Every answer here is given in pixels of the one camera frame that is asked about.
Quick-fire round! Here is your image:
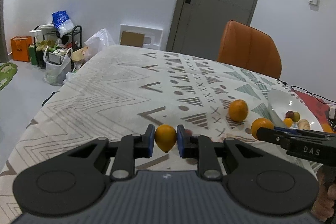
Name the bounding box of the small yellow-orange fruit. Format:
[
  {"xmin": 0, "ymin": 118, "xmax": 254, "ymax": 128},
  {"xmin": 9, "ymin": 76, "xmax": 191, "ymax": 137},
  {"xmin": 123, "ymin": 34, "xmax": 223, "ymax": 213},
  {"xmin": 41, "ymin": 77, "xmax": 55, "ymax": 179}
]
[{"xmin": 154, "ymin": 124, "xmax": 177, "ymax": 153}]

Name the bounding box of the large orange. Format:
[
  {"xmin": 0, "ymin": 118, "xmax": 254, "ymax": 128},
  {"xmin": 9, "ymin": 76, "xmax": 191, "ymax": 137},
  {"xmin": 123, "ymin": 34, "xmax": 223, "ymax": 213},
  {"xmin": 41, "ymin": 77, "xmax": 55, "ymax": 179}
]
[{"xmin": 228, "ymin": 100, "xmax": 248, "ymax": 122}]

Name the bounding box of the small red apple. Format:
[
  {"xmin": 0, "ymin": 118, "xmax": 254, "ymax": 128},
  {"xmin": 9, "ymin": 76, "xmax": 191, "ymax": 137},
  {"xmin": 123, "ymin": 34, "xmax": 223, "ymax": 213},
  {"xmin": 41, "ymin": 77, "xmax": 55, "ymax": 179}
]
[{"xmin": 285, "ymin": 110, "xmax": 294, "ymax": 120}]

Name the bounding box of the right hand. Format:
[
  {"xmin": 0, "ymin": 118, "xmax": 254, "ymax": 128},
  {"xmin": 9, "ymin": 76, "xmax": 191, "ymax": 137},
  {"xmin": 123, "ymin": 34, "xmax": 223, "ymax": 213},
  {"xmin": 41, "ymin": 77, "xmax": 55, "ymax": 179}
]
[{"xmin": 311, "ymin": 167, "xmax": 336, "ymax": 222}]

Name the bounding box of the red orange mat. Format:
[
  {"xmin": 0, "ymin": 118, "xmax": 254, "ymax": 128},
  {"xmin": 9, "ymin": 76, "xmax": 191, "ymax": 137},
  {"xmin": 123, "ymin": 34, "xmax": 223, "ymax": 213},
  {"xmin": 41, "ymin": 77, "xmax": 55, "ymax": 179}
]
[{"xmin": 295, "ymin": 91, "xmax": 335, "ymax": 133}]

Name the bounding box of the green fruit in bowl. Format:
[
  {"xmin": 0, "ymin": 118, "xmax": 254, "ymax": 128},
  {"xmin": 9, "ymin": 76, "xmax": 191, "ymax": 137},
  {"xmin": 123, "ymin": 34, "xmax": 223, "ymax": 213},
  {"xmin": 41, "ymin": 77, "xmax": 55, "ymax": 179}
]
[{"xmin": 292, "ymin": 111, "xmax": 301, "ymax": 123}]

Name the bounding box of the small orange in bowl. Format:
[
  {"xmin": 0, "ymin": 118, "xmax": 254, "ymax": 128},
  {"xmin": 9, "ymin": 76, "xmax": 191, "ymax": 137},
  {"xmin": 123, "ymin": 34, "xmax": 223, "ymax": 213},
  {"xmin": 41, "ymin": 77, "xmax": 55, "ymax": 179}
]
[{"xmin": 283, "ymin": 118, "xmax": 293, "ymax": 127}]

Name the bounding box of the patterned white tablecloth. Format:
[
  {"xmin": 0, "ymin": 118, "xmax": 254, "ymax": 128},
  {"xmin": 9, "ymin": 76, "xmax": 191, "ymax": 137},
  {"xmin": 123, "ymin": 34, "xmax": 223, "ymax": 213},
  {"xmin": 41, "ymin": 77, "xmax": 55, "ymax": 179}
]
[{"xmin": 0, "ymin": 44, "xmax": 336, "ymax": 224}]

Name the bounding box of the white ceramic bowl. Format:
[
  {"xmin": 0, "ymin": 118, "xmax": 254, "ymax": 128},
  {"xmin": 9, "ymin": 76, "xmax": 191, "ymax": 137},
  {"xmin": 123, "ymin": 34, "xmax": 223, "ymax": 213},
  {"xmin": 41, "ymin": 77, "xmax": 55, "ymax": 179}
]
[{"xmin": 268, "ymin": 89, "xmax": 323, "ymax": 131}]

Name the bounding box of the white foam packaging board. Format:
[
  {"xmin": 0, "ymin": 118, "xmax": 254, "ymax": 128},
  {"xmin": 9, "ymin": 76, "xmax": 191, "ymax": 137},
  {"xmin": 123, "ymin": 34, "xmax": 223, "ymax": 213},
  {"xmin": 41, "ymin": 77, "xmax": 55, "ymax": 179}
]
[{"xmin": 120, "ymin": 24, "xmax": 163, "ymax": 50}]

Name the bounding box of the orange leather chair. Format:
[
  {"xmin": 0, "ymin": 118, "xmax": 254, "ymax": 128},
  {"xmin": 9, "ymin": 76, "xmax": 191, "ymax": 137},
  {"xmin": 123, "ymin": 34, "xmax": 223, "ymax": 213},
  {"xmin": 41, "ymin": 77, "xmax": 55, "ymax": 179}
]
[{"xmin": 217, "ymin": 20, "xmax": 282, "ymax": 79}]

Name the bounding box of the clear plastic bag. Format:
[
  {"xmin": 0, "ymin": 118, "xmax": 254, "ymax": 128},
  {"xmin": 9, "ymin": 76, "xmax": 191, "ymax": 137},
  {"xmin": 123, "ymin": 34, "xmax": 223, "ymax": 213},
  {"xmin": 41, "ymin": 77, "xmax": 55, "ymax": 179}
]
[{"xmin": 84, "ymin": 28, "xmax": 116, "ymax": 53}]

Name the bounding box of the white plastic bag with items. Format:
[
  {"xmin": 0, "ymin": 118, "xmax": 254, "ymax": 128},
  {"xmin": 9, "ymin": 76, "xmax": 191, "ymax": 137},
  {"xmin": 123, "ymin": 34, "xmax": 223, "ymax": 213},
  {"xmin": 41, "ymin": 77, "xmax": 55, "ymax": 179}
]
[{"xmin": 43, "ymin": 47, "xmax": 73, "ymax": 85}]

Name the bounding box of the black metal shelf rack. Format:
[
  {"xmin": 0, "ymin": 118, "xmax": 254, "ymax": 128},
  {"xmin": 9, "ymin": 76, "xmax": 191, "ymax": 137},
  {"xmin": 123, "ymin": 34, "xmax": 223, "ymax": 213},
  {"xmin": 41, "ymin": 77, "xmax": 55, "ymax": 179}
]
[{"xmin": 31, "ymin": 24, "xmax": 83, "ymax": 68}]

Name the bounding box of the blue white plastic bag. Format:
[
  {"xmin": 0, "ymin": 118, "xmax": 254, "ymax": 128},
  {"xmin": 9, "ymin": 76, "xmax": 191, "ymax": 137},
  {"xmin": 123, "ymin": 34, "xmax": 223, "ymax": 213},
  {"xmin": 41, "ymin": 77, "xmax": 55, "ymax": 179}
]
[{"xmin": 52, "ymin": 10, "xmax": 75, "ymax": 37}]

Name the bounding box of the green floor mat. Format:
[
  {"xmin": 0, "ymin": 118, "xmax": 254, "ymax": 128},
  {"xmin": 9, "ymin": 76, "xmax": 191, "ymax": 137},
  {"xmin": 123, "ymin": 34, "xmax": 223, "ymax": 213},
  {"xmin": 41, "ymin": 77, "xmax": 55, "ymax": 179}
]
[{"xmin": 0, "ymin": 62, "xmax": 18, "ymax": 90}]

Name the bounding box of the orange paper bag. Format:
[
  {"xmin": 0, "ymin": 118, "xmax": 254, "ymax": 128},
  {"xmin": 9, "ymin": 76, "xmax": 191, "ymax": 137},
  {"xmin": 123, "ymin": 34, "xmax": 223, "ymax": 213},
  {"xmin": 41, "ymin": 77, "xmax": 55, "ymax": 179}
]
[{"xmin": 10, "ymin": 36, "xmax": 33, "ymax": 62}]

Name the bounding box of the black cable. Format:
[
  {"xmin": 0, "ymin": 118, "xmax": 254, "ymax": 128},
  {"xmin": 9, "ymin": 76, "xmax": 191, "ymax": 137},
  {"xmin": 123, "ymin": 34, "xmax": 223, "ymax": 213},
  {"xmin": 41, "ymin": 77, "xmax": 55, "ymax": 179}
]
[{"xmin": 278, "ymin": 78, "xmax": 336, "ymax": 105}]

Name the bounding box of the white wall switch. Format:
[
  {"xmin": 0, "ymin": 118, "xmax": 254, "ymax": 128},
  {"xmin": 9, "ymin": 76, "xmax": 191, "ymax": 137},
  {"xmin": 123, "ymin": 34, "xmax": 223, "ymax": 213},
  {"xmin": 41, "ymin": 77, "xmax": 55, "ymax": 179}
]
[{"xmin": 309, "ymin": 0, "xmax": 319, "ymax": 6}]

